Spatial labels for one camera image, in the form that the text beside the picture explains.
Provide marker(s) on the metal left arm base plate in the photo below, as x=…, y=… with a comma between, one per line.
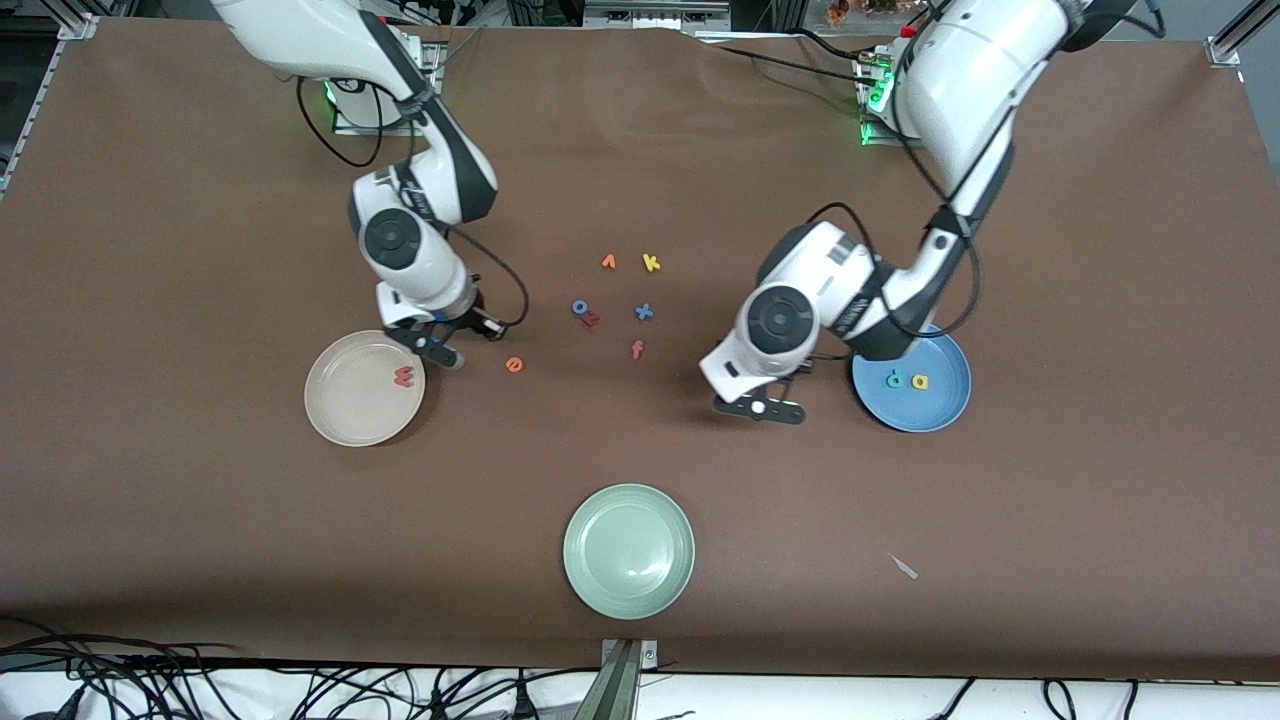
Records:
x=875, y=140

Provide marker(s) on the aluminium frame rail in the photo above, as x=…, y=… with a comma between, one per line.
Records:
x=78, y=27
x=1225, y=48

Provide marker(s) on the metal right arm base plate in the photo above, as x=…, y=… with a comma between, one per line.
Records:
x=350, y=125

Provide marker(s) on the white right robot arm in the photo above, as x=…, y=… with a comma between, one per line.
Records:
x=300, y=40

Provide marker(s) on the light green plate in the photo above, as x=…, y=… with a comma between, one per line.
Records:
x=628, y=551

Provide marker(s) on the orange background object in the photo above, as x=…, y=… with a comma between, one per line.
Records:
x=860, y=10

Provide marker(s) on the brown table cover sheet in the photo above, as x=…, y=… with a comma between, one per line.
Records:
x=200, y=500

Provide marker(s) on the small white paper scrap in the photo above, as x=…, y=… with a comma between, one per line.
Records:
x=903, y=567

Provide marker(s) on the blue plate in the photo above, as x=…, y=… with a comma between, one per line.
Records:
x=930, y=412

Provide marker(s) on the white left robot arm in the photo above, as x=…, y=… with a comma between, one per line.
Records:
x=980, y=80

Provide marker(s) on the silver metal plate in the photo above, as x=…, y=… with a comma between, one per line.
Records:
x=655, y=10

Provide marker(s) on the black background stand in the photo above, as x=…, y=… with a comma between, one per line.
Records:
x=545, y=12

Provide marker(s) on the metal table edge bracket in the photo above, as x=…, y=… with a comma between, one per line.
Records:
x=622, y=680

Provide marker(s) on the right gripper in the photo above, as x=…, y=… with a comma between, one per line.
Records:
x=473, y=319

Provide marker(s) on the beige brown plate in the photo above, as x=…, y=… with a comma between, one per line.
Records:
x=350, y=400

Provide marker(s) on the pink letter w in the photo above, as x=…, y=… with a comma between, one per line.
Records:
x=403, y=377

